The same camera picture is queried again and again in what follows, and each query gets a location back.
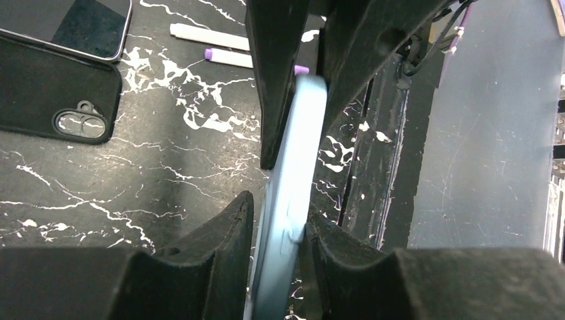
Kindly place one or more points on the black smartphone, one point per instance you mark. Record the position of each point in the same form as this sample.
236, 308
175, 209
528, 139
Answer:
91, 29

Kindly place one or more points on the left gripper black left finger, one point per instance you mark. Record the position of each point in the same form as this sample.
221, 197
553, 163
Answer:
200, 276

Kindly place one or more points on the white purple marker right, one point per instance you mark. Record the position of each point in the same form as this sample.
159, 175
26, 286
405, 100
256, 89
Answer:
201, 35

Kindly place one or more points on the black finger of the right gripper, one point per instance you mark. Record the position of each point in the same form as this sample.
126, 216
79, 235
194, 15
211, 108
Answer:
274, 29

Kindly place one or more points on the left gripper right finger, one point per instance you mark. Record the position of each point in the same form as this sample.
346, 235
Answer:
344, 278

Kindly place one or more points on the black phone case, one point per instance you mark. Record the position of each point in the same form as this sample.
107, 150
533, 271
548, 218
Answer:
52, 95

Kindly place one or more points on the white purple marker left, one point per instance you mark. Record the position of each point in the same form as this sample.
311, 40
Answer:
228, 58

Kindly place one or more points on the white purple marker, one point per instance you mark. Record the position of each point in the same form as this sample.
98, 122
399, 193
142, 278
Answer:
228, 58
201, 35

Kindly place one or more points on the blue phone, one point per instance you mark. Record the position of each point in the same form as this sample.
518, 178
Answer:
285, 206

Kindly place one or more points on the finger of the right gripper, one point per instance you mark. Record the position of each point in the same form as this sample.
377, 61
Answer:
357, 39

